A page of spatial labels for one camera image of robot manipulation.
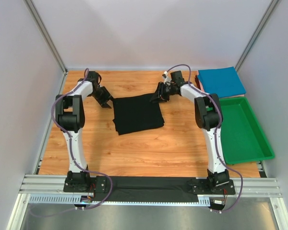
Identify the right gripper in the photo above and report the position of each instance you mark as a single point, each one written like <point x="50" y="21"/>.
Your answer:
<point x="161" y="91"/>

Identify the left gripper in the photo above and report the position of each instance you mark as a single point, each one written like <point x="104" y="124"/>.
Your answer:
<point x="102" y="95"/>

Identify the black t-shirt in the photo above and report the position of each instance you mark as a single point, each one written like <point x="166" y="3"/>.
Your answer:
<point x="138" y="113"/>

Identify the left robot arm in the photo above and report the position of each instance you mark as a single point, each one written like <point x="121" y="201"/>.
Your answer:
<point x="68" y="115"/>

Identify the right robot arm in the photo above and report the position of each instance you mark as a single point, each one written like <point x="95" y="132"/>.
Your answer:
<point x="208" y="118"/>

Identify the dark red folded t-shirt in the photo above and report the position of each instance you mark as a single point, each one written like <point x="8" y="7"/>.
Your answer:
<point x="197" y="81"/>

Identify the pink folded t-shirt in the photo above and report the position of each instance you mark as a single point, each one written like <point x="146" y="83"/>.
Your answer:
<point x="202" y="88"/>

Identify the blue folded t-shirt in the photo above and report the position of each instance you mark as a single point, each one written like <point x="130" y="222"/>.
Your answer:
<point x="224" y="82"/>

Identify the green plastic tray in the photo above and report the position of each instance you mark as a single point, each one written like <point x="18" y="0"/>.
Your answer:
<point x="242" y="137"/>

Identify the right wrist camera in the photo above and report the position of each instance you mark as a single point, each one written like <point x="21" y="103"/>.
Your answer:
<point x="166" y="77"/>

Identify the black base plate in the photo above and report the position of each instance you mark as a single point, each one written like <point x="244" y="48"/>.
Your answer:
<point x="154" y="189"/>

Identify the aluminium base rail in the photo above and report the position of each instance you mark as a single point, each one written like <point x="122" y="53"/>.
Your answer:
<point x="53" y="184"/>

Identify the left aluminium frame post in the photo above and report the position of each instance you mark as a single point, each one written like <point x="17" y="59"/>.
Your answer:
<point x="43" y="30"/>

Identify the aluminium frame post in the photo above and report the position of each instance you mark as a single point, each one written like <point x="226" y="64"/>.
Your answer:
<point x="257" y="32"/>
<point x="43" y="30"/>

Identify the right aluminium frame post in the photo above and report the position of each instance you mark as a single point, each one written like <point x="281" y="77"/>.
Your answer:
<point x="257" y="32"/>

